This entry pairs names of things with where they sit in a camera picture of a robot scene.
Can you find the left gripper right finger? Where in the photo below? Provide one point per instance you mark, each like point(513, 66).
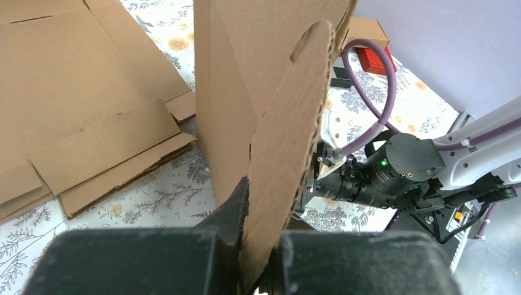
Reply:
point(308, 261)

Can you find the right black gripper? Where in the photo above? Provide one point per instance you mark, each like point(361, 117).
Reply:
point(403, 174)

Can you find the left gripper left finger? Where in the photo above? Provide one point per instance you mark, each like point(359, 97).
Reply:
point(186, 260)

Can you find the cardboard box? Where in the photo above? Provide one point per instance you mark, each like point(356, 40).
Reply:
point(262, 73)

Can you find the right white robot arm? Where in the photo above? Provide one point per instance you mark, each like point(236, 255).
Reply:
point(479, 161)

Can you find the folded box on red box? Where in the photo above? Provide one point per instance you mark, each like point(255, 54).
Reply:
point(366, 28)

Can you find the floral patterned table mat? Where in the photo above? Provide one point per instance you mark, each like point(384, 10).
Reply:
point(179, 192)

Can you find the black white checkerboard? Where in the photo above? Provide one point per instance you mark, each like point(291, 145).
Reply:
point(339, 77)

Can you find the stack of flat cardboard sheets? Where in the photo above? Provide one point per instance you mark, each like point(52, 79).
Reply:
point(88, 103)

